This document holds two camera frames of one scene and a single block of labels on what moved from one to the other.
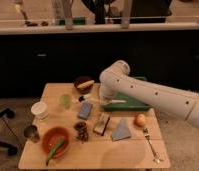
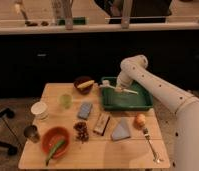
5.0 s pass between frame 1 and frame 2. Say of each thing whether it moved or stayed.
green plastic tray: stayed
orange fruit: stayed
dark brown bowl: stayed
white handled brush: moved
